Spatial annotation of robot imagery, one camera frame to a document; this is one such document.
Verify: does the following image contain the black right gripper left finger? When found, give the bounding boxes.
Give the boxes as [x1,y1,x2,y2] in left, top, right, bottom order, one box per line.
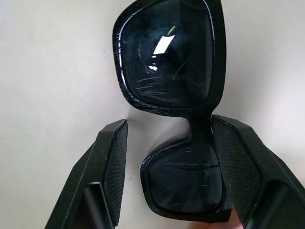
[45,119,129,229]

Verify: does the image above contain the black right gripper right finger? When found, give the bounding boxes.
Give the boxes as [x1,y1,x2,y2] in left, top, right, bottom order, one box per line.
[211,114,305,229]

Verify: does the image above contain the black sunglasses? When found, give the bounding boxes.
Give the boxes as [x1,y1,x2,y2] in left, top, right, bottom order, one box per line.
[111,0,234,224]

